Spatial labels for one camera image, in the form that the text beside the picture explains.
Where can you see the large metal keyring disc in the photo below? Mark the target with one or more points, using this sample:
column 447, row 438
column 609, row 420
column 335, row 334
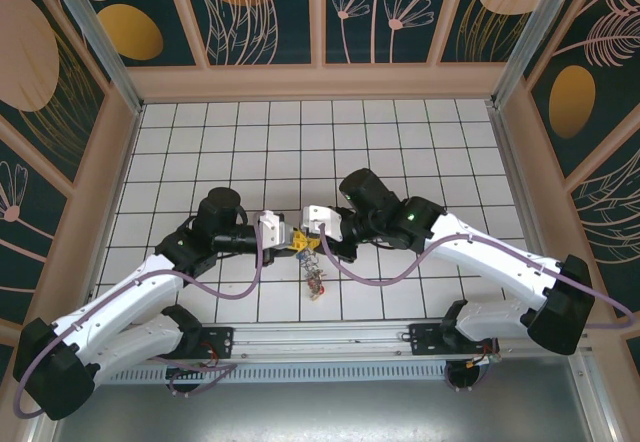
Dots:
column 312, row 279

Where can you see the beige-capped key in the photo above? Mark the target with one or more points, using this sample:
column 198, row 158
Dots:
column 315, row 296

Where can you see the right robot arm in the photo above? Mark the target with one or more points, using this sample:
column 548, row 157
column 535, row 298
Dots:
column 490, row 257

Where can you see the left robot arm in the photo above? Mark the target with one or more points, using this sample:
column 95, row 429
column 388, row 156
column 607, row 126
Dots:
column 120, row 297

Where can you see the grey metal panel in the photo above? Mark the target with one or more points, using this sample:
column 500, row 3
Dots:
column 325, row 412

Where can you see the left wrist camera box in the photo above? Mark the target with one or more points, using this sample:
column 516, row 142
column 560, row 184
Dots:
column 272, row 227

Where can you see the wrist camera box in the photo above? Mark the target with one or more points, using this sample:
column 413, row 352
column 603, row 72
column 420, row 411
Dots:
column 272, row 227
column 320, row 218

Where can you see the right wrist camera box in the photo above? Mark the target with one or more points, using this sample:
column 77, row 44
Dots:
column 320, row 218

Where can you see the aluminium mounting rail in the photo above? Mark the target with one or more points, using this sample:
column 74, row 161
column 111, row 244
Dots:
column 320, row 334

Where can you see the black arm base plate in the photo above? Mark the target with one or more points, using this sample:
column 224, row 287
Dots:
column 427, row 337
column 217, row 343

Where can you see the aluminium corner post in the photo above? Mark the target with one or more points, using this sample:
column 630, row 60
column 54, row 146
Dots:
column 100, row 47
column 540, row 27

